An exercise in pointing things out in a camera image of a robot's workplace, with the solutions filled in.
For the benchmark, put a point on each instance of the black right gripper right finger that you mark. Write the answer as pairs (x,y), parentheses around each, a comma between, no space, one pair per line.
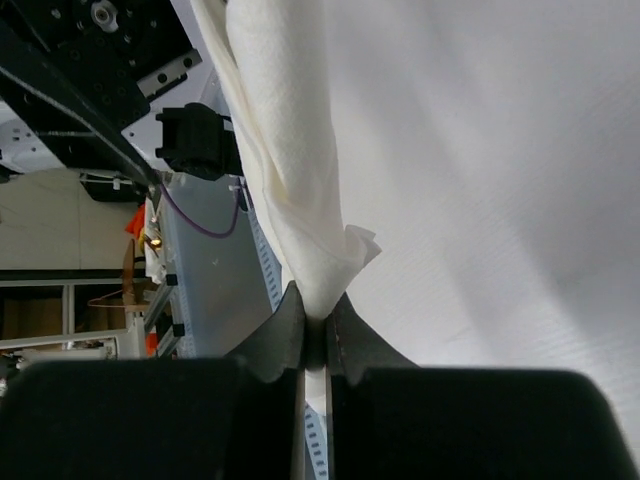
(389,418)

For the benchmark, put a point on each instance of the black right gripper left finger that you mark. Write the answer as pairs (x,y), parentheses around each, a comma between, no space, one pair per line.
(200,418)

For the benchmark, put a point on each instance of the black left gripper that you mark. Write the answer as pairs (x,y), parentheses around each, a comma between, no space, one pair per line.
(83,81)

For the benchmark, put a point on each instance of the white paper napkin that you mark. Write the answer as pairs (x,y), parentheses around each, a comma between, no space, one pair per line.
(271,61)

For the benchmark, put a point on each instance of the white slotted cable duct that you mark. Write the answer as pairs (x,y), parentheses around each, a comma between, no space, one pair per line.
(277,356)

